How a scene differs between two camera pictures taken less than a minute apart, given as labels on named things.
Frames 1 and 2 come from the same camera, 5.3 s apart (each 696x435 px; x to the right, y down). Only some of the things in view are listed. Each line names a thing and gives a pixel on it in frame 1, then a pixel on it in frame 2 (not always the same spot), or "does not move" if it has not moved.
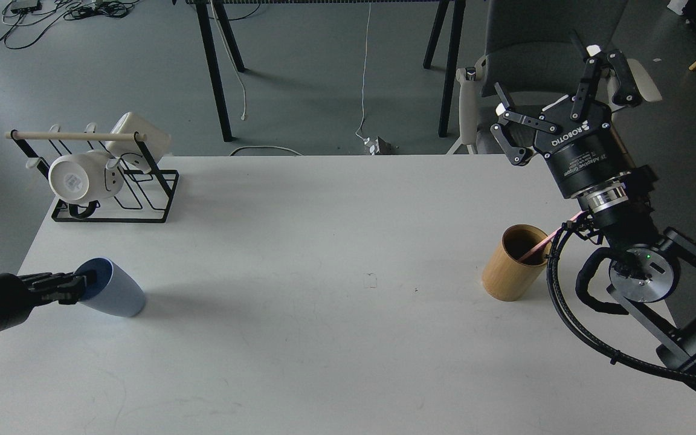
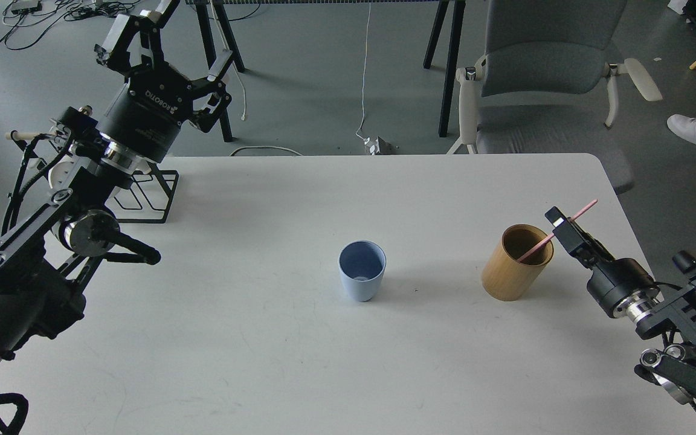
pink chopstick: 547,238 does not move
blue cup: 113,290 → 362,264
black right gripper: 579,139 → 623,287
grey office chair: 530,51 does not move
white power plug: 374,147 does not move
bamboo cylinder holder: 504,276 does not move
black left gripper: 9,300 → 147,112
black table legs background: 459,6 does not move
